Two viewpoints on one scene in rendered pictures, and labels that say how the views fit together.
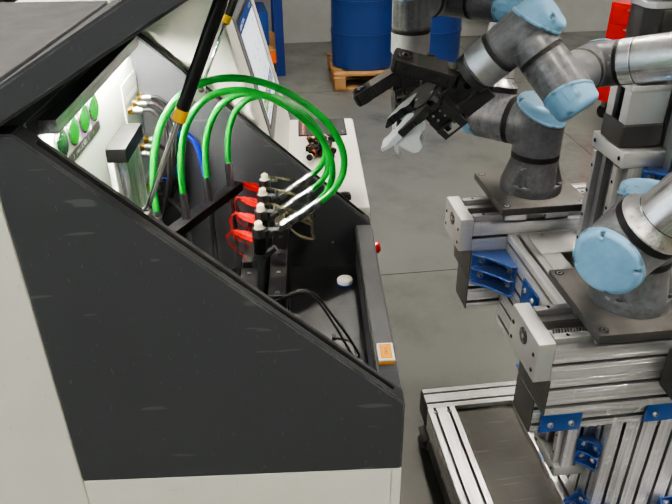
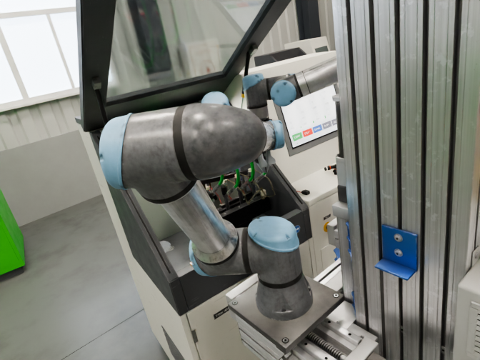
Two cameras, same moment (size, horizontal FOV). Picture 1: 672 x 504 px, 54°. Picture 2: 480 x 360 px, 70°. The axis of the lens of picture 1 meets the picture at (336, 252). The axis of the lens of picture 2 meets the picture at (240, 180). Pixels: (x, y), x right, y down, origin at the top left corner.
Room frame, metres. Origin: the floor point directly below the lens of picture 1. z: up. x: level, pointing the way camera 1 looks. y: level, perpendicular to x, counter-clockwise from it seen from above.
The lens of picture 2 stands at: (0.65, -1.17, 1.68)
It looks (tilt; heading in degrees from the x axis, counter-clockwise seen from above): 21 degrees down; 62
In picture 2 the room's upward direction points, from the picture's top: 11 degrees counter-clockwise
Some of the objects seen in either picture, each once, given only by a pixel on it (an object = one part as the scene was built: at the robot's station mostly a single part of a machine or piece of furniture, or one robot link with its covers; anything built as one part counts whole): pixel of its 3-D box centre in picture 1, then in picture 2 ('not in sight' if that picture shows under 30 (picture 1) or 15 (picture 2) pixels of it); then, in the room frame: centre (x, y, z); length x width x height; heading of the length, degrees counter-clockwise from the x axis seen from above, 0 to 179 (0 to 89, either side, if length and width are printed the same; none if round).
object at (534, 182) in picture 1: (533, 168); not in sight; (1.54, -0.49, 1.09); 0.15 x 0.15 x 0.10
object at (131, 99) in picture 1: (145, 145); not in sight; (1.43, 0.43, 1.20); 0.13 x 0.03 x 0.31; 2
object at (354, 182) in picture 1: (323, 161); (341, 173); (1.90, 0.03, 0.96); 0.70 x 0.22 x 0.03; 2
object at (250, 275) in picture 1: (267, 281); (238, 218); (1.31, 0.16, 0.91); 0.34 x 0.10 x 0.15; 2
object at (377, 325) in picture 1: (373, 321); (247, 254); (1.20, -0.08, 0.87); 0.62 x 0.04 x 0.16; 2
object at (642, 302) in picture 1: (633, 273); (281, 284); (1.05, -0.55, 1.09); 0.15 x 0.15 x 0.10
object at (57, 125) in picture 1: (97, 75); not in sight; (1.19, 0.42, 1.43); 0.54 x 0.03 x 0.02; 2
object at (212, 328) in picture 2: not in sight; (265, 333); (1.20, -0.10, 0.44); 0.65 x 0.02 x 0.68; 2
